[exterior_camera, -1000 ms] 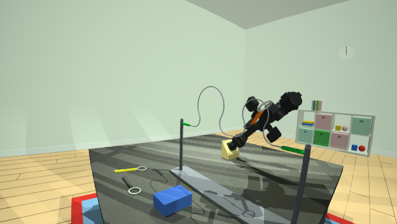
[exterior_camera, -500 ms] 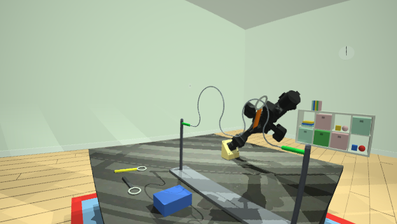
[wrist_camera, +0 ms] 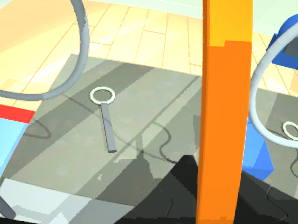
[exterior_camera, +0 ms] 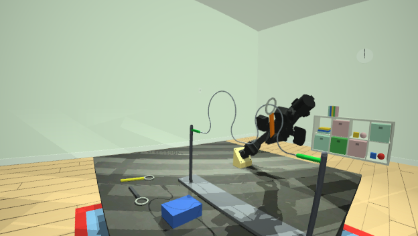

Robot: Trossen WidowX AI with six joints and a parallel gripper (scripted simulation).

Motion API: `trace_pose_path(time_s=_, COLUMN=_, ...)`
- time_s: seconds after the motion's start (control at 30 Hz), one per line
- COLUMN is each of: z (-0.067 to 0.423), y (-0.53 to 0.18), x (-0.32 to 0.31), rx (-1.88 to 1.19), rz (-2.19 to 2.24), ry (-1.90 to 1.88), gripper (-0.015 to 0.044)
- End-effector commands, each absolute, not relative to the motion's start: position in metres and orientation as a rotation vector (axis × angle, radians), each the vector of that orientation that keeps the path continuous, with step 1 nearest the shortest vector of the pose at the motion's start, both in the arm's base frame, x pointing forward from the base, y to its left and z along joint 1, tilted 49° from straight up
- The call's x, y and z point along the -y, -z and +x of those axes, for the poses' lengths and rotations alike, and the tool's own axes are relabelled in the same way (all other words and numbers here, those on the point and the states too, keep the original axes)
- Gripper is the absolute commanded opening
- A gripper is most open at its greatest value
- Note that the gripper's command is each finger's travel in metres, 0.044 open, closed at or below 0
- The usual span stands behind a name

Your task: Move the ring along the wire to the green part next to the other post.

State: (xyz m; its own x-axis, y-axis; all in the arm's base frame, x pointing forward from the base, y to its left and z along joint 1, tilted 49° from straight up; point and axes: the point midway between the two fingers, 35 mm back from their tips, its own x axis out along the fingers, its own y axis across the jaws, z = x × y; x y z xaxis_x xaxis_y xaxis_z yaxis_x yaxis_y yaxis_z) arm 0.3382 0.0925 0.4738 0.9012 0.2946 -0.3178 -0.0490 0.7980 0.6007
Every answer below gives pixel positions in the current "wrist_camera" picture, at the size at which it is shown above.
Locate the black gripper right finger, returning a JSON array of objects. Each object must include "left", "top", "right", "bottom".
[{"left": 233, "top": 171, "right": 298, "bottom": 224}]

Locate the blue rectangular block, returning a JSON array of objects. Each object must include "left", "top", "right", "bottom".
[{"left": 242, "top": 117, "right": 274, "bottom": 181}]

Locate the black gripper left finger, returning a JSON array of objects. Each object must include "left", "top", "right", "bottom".
[{"left": 114, "top": 155, "right": 198, "bottom": 224}]

